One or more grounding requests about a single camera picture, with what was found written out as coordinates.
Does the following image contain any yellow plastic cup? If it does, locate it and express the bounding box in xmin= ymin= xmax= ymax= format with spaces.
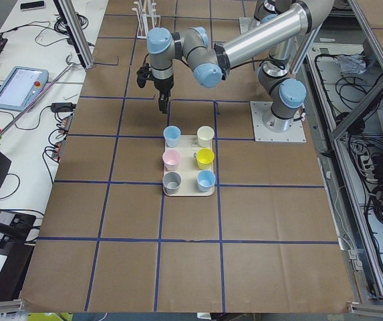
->
xmin=196 ymin=148 xmax=215 ymax=170

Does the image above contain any white wire cup rack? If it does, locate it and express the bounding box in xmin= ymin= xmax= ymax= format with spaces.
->
xmin=132 ymin=0 xmax=161 ymax=39

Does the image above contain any light blue plastic cup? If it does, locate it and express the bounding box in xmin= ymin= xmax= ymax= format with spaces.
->
xmin=197 ymin=170 xmax=216 ymax=192
xmin=163 ymin=126 xmax=181 ymax=148

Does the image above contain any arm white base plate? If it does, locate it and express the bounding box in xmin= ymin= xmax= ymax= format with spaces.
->
xmin=250 ymin=101 xmax=306 ymax=143

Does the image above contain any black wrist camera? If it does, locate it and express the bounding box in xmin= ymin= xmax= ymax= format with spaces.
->
xmin=136 ymin=64 xmax=151 ymax=88

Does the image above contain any long metal reach pole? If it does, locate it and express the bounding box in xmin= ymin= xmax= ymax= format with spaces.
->
xmin=0 ymin=53 xmax=79 ymax=140

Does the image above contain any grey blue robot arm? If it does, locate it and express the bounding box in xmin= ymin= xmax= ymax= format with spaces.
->
xmin=136 ymin=1 xmax=334 ymax=133

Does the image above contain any grey plastic cup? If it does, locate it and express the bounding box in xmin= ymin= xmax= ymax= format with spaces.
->
xmin=162 ymin=172 xmax=182 ymax=195

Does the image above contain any cream white plastic cup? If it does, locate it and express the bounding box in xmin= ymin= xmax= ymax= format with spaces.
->
xmin=197 ymin=126 xmax=215 ymax=148

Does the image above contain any cream tray with rabbit drawing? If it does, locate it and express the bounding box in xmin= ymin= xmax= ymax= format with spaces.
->
xmin=163 ymin=135 xmax=215 ymax=197

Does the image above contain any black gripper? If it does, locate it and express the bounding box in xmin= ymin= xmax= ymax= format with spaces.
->
xmin=151 ymin=68 xmax=173 ymax=114

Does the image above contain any blue teach pendant tablet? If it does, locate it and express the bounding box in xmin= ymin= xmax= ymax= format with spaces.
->
xmin=0 ymin=66 xmax=49 ymax=112

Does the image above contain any pink plastic cup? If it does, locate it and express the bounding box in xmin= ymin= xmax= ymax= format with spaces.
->
xmin=162 ymin=149 xmax=180 ymax=171

